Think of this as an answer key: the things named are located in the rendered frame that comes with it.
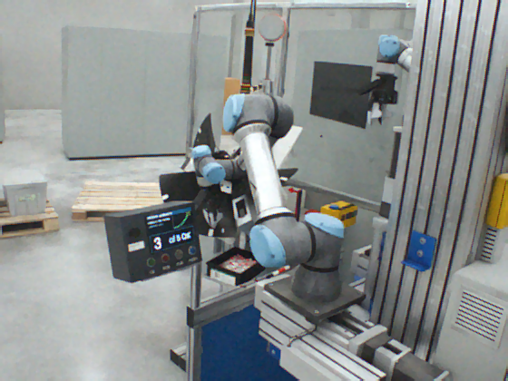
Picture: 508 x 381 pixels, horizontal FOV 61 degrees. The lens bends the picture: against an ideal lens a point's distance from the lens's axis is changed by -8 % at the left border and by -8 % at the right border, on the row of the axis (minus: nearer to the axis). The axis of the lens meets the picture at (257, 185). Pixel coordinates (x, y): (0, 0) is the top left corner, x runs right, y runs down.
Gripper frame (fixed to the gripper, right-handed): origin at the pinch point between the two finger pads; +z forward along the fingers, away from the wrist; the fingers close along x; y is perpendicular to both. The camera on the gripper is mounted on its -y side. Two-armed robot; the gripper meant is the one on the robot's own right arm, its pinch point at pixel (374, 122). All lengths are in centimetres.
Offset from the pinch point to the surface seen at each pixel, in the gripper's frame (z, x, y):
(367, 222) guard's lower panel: 59, 46, -21
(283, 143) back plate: 20, 11, -57
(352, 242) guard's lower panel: 74, 46, -28
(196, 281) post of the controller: 52, -79, -13
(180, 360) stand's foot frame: 142, -36, -76
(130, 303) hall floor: 148, -20, -155
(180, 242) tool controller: 33, -89, -8
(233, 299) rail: 65, -61, -13
